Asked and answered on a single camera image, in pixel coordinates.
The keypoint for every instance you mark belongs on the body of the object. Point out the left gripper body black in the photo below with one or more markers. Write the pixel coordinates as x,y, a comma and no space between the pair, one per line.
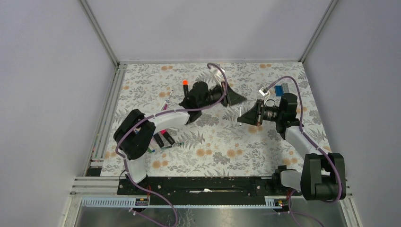
226,98

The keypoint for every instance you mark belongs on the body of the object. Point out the floral patterned table mat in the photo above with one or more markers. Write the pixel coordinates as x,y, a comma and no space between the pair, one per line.
215,144

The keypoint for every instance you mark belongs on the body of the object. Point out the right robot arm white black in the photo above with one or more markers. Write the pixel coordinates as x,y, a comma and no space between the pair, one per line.
323,175

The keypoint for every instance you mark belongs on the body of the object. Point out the white marker blue tip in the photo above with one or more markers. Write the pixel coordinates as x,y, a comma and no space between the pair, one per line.
240,114

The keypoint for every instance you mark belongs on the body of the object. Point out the blue box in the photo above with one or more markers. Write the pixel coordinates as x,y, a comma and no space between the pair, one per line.
281,89

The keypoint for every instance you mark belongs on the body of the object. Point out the black highlighter blue cap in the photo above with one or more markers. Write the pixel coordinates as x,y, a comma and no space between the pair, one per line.
158,140

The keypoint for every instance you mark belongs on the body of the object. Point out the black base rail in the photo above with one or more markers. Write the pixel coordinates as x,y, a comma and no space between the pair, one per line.
204,191

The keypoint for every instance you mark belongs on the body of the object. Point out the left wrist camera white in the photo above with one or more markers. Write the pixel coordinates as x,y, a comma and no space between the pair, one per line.
216,75

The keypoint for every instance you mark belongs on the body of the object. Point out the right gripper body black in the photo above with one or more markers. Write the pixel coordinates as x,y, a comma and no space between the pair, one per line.
257,118

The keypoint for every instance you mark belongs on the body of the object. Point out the black highlighter orange cap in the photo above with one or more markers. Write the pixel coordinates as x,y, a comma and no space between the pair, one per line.
185,88

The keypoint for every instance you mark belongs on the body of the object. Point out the black highlighter pink cap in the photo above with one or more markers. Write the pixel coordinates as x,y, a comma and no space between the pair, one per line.
168,137

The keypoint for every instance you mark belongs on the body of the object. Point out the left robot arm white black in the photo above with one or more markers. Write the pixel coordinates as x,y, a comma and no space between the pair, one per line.
135,133

